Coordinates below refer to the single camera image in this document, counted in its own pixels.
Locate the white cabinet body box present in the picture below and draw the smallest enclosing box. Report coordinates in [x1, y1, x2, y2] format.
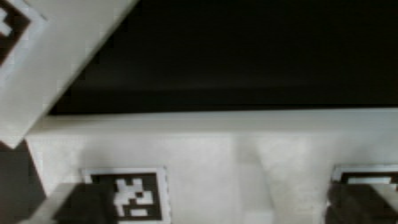
[26, 109, 398, 224]

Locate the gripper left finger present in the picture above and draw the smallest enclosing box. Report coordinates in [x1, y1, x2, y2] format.
[17, 183, 117, 224]

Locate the white cabinet door panel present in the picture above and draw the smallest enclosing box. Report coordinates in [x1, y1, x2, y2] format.
[0, 0, 138, 147]

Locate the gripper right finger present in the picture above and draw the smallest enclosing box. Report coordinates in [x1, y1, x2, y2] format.
[325, 183, 398, 224]

